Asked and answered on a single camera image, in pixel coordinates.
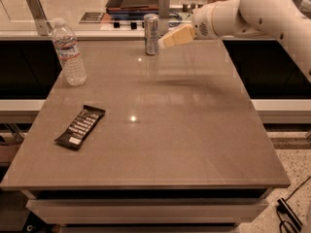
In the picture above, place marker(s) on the clear plastic water bottle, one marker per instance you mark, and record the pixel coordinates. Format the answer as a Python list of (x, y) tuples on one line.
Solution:
[(66, 45)]

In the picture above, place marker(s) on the left metal bracket post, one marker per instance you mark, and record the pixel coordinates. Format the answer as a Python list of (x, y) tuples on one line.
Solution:
[(40, 19)]

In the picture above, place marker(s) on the silver redbull can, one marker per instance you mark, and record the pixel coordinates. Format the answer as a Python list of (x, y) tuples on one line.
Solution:
[(151, 28)]

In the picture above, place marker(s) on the dark tray stack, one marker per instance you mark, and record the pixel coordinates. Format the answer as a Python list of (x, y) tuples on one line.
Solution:
[(137, 0)]

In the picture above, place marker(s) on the middle metal bracket post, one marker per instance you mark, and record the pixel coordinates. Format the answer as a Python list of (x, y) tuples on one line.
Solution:
[(163, 13)]

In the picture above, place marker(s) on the black rxbar chocolate bar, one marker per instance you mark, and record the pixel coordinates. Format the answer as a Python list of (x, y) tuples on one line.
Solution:
[(77, 131)]

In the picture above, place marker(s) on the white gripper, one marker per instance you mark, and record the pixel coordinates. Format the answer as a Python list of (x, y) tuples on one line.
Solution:
[(201, 23)]

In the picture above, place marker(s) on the black floor device with cable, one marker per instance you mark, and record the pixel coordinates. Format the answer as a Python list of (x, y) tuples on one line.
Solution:
[(289, 221)]

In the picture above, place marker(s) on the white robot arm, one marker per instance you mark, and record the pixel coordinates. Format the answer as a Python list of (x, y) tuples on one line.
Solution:
[(280, 20)]

